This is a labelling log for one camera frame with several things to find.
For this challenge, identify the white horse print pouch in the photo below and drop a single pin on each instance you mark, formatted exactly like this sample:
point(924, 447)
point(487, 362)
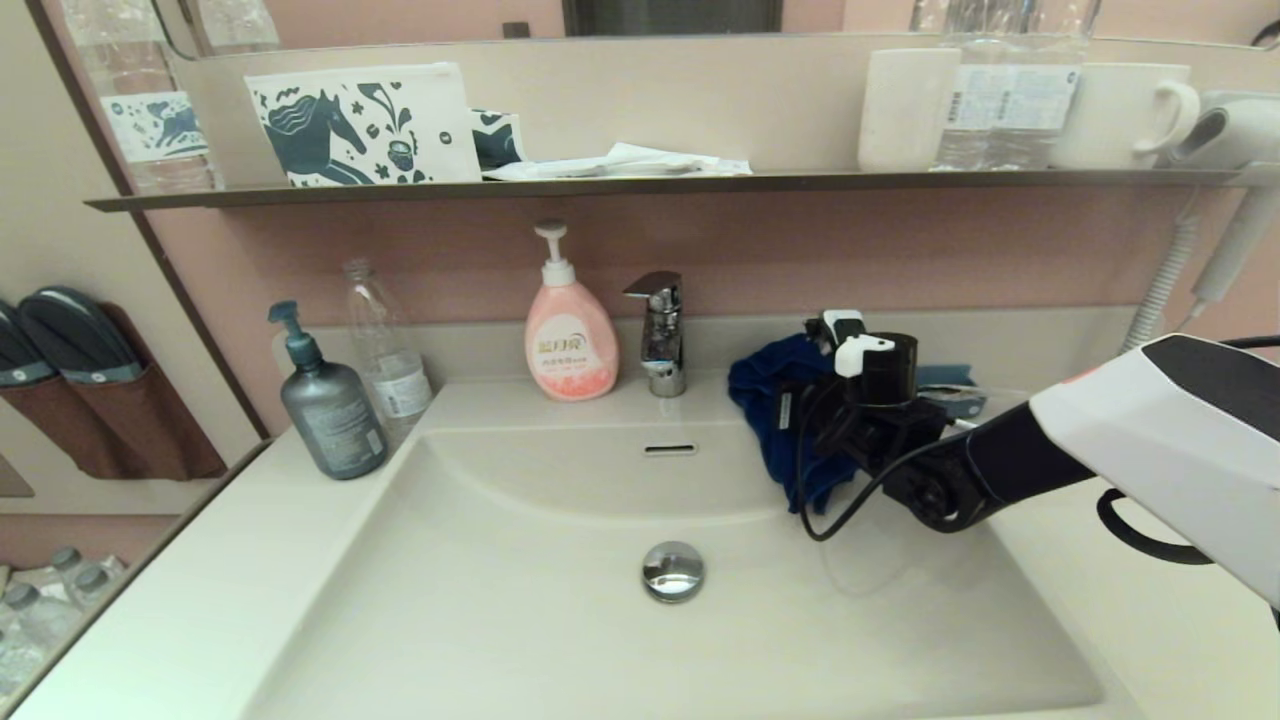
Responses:
point(435, 116)

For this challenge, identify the blue microfibre cloth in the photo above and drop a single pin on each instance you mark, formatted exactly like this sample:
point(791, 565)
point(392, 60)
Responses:
point(765, 400)

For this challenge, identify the white plastic amenity packets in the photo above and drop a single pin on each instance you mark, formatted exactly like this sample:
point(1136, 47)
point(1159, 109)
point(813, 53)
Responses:
point(640, 162)

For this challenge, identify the capped plastic water bottle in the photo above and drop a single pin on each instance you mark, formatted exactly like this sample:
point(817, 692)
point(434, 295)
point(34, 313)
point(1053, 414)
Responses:
point(68, 560)
point(25, 600)
point(95, 580)

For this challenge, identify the grey pump bottle teal nozzle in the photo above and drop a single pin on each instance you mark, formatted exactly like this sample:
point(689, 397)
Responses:
point(331, 418)

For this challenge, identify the clear empty plastic bottle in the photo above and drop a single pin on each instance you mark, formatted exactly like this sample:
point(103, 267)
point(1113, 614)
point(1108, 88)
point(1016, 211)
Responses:
point(391, 368)

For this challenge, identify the dark grey slipper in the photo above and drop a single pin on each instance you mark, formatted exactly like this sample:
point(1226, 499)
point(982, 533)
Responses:
point(80, 333)
point(16, 345)

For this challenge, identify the white wall hair dryer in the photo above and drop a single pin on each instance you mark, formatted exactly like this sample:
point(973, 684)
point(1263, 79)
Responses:
point(1245, 120)

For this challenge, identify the chrome faucet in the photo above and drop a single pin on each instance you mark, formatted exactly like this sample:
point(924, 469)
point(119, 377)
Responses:
point(665, 343)

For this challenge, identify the white packaged toothbrush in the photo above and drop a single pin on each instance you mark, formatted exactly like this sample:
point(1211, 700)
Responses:
point(965, 393)

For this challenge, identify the water bottle horse label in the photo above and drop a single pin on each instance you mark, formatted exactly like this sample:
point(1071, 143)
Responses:
point(155, 128)

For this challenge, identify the white ribbed cup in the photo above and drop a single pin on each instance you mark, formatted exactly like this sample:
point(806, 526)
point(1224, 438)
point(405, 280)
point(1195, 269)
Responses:
point(905, 110)

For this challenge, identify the brown fabric slipper pocket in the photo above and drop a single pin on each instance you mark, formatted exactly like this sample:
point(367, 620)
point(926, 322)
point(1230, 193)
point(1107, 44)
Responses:
point(50, 420)
point(156, 430)

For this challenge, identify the dark metal wall shelf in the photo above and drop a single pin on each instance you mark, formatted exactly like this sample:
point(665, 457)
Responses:
point(650, 185)

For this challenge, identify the wall mirror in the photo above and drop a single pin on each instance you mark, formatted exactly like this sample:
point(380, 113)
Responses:
point(420, 18)

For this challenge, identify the clear labelled water bottle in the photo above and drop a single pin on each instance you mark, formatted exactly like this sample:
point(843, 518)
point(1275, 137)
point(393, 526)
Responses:
point(1040, 100)
point(968, 105)

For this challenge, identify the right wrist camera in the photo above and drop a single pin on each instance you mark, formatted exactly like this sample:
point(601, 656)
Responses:
point(880, 365)

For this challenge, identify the small dark print pouch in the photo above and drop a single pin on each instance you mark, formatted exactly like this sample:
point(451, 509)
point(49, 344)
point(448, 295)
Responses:
point(496, 142)

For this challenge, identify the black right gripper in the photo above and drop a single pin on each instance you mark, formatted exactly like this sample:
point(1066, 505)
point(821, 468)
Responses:
point(880, 430)

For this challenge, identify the blue rectangular tray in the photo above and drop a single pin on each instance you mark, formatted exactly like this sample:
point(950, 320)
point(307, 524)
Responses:
point(950, 378)

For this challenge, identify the white vanity sink basin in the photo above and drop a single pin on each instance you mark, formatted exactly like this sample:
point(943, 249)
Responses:
point(500, 630)

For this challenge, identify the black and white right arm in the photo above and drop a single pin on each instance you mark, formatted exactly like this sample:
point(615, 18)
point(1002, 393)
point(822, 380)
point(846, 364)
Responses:
point(1150, 430)

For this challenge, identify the pink hand soap pump bottle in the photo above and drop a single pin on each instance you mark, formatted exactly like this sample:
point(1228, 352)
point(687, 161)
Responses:
point(570, 348)

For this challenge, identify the chrome drain stopper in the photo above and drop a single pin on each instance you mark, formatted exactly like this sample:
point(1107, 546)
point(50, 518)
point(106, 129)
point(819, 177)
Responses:
point(673, 571)

